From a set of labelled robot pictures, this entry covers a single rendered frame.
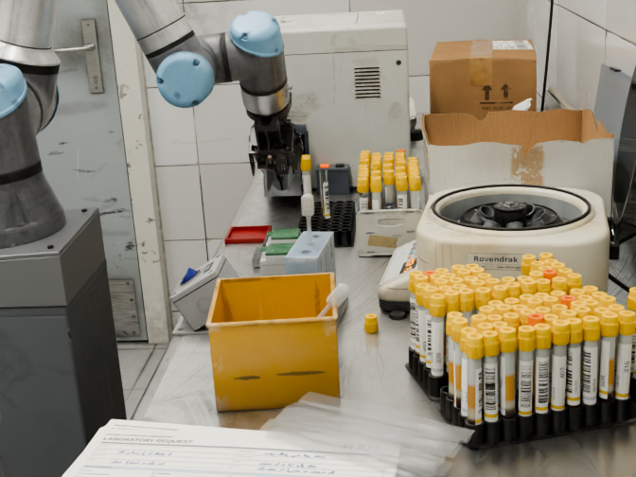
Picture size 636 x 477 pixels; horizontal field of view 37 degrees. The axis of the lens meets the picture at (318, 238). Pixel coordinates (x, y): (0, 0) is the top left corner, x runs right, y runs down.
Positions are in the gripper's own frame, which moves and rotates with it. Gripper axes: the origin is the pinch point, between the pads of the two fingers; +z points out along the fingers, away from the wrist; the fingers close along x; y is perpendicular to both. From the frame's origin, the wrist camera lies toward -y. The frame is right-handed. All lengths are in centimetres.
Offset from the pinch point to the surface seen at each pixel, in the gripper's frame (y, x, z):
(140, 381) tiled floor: -46, -63, 133
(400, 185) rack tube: 20.2, 20.7, -18.2
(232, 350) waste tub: 63, 3, -39
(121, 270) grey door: -85, -73, 124
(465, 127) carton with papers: -7.8, 32.5, -4.0
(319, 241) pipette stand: 40, 10, -29
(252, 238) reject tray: 18.7, -3.0, -6.2
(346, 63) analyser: -17.9, 12.0, -11.2
